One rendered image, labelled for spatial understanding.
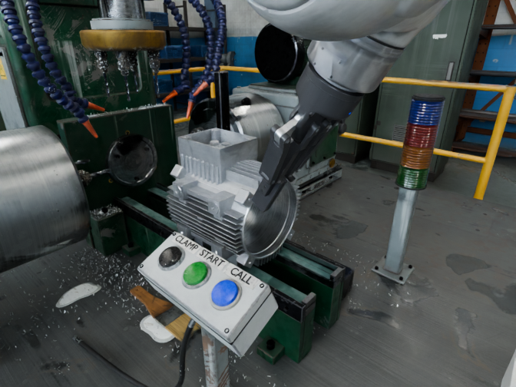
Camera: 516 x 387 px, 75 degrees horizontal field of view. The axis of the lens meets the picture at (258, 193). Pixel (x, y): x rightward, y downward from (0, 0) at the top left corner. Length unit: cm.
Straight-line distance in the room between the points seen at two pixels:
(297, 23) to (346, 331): 62
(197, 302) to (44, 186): 39
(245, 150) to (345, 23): 47
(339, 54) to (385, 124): 345
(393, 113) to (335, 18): 359
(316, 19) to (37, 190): 58
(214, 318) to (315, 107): 25
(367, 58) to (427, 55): 327
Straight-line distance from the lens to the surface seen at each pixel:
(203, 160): 63
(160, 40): 84
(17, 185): 68
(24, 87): 100
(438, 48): 361
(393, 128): 377
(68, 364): 74
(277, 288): 62
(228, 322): 37
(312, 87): 39
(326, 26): 19
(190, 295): 40
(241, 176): 59
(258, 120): 98
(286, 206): 69
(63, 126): 90
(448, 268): 98
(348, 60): 37
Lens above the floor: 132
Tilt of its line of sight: 25 degrees down
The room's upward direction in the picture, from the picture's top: straight up
